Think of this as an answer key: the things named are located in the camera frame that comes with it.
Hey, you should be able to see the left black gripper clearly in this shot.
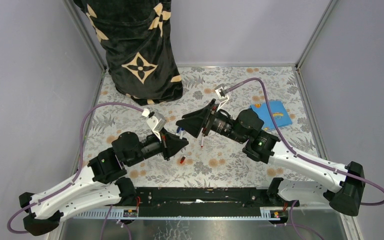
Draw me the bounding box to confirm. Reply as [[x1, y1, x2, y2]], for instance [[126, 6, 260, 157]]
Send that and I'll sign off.
[[126, 128, 189, 168]]

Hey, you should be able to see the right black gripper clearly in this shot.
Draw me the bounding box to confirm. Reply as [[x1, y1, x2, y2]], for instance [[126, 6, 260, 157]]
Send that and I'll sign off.
[[175, 99, 247, 145]]

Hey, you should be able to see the white pen red tip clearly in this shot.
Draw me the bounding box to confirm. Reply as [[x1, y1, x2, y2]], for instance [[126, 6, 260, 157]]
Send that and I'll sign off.
[[200, 136, 205, 148]]

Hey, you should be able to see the white pen black tip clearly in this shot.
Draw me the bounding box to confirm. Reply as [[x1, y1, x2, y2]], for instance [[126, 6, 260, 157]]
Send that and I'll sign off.
[[179, 129, 184, 139]]

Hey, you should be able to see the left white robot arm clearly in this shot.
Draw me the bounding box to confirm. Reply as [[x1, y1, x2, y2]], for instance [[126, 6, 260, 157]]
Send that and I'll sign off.
[[19, 129, 189, 236]]

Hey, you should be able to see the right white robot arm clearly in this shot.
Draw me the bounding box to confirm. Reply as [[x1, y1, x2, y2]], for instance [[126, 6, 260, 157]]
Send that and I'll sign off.
[[176, 100, 366, 217]]

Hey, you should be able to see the red pen cap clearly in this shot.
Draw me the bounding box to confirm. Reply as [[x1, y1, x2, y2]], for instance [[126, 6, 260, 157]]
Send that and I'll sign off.
[[179, 156, 186, 165]]

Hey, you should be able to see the floral table mat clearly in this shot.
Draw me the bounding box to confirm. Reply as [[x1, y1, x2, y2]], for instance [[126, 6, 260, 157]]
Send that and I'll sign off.
[[83, 66, 318, 187]]

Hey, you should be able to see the blue folded cloth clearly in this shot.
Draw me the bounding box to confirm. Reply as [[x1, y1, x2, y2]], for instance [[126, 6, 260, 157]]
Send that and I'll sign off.
[[250, 100, 293, 131]]

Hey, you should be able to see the black gold patterned robe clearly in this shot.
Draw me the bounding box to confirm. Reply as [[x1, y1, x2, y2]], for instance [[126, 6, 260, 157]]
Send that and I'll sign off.
[[74, 0, 184, 106]]

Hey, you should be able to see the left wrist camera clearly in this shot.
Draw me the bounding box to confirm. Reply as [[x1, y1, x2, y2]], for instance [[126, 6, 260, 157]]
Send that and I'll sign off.
[[141, 108, 167, 141]]

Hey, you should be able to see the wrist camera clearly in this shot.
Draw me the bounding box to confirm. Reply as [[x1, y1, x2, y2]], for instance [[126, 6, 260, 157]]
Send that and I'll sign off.
[[214, 84, 230, 111], [141, 108, 167, 141]]

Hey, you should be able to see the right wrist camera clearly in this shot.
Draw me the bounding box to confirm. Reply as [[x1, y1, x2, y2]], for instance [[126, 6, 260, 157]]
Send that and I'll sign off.
[[214, 84, 230, 111]]

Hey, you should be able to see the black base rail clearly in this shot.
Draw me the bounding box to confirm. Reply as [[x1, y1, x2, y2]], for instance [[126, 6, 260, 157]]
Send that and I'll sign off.
[[116, 187, 285, 210]]

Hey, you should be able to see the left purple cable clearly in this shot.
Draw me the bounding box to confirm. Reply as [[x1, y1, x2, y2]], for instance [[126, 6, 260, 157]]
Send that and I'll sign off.
[[7, 101, 147, 235]]

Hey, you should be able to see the purple cable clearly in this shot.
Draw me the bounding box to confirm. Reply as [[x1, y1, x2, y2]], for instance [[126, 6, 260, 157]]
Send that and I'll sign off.
[[7, 101, 147, 235], [226, 77, 384, 206]]

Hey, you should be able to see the slotted cable duct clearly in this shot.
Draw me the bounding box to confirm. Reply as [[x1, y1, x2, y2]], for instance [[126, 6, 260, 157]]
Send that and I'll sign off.
[[72, 206, 289, 221]]

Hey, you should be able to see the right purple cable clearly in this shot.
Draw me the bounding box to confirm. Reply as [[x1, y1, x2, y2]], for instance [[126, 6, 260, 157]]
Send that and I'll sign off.
[[226, 77, 384, 206]]

